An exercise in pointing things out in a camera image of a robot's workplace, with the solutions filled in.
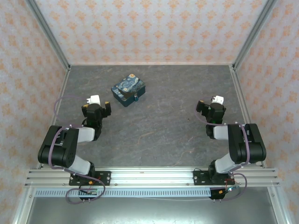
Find blue starry night tin box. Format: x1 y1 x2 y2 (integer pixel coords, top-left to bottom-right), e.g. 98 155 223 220
111 74 147 108

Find small circuit board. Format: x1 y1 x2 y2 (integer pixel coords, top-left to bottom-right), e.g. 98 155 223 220
218 186 241 196
80 186 98 196

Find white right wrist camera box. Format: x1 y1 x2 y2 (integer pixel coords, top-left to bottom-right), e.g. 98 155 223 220
211 95 225 106

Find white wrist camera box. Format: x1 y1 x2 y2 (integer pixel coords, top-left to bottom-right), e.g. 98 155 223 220
85 94 102 106
211 95 225 106

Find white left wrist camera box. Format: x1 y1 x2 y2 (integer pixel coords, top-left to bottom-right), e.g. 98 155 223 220
85 94 102 106

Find aluminium table side rail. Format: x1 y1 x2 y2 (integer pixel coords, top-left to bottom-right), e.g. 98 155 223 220
229 64 267 169
36 67 71 169

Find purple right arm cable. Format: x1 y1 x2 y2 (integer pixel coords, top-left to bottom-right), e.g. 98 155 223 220
194 102 248 202

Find aluminium frame post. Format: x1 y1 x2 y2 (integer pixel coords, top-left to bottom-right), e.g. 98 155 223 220
233 0 279 71
25 0 71 71

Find aluminium base rail beam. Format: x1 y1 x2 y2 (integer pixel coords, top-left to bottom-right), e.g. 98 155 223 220
24 167 280 188

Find grey slotted cable duct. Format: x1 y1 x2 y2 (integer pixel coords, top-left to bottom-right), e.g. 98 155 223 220
34 188 212 198

